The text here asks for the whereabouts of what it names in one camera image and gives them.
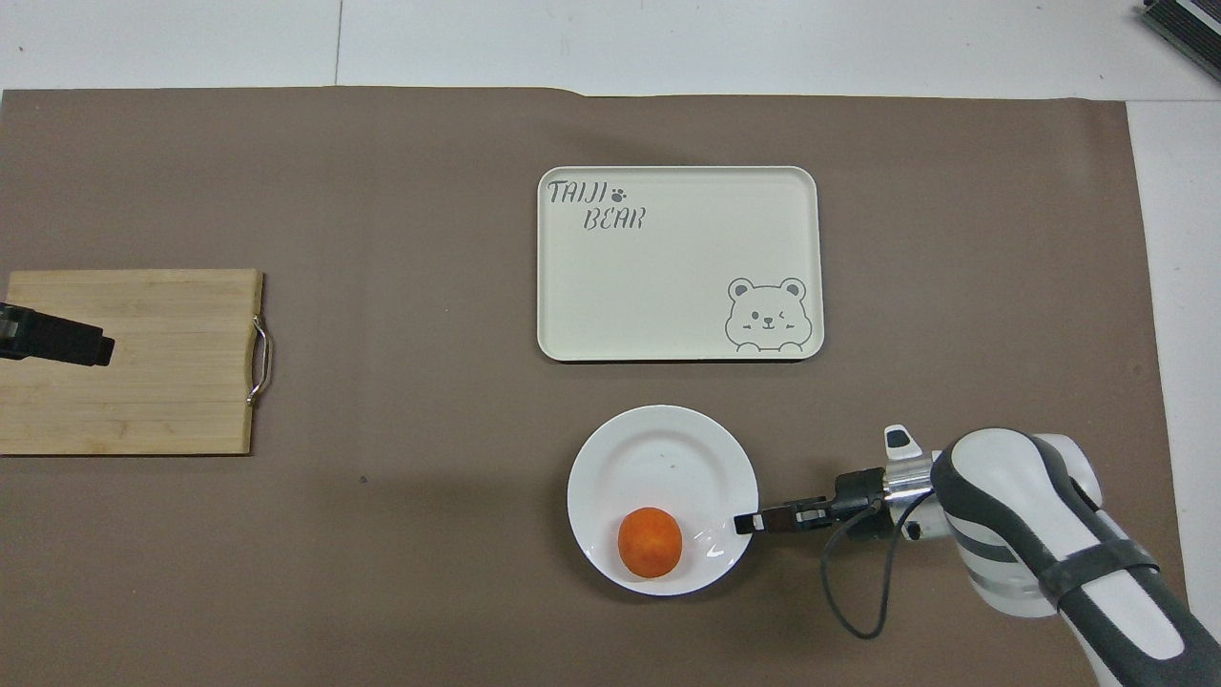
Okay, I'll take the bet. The orange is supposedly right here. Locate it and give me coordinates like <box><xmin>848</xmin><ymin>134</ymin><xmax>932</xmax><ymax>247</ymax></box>
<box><xmin>617</xmin><ymin>507</ymin><xmax>684</xmax><ymax>580</ymax></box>

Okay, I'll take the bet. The black stand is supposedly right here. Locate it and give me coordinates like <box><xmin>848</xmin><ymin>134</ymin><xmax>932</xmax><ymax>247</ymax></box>
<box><xmin>1140</xmin><ymin>0</ymin><xmax>1221</xmax><ymax>56</ymax></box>

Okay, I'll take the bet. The wooden cutting board, metal handle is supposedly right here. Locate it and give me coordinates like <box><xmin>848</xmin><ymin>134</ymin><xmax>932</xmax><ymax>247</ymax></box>
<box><xmin>0</xmin><ymin>268</ymin><xmax>274</xmax><ymax>457</ymax></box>

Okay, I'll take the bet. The cream tray with bear print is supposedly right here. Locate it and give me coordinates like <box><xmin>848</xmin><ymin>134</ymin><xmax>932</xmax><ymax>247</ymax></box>
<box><xmin>536</xmin><ymin>166</ymin><xmax>824</xmax><ymax>363</ymax></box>

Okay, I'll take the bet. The black cable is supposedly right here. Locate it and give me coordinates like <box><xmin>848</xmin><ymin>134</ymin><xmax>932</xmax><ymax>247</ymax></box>
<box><xmin>820</xmin><ymin>489</ymin><xmax>934</xmax><ymax>641</ymax></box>

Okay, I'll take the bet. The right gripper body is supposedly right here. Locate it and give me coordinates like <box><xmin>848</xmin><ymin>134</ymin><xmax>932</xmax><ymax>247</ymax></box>
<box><xmin>822</xmin><ymin>469</ymin><xmax>887</xmax><ymax>525</ymax></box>

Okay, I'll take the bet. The white round plate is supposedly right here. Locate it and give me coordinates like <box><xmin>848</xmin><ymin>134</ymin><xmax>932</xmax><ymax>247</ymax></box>
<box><xmin>567</xmin><ymin>405</ymin><xmax>761</xmax><ymax>598</ymax></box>

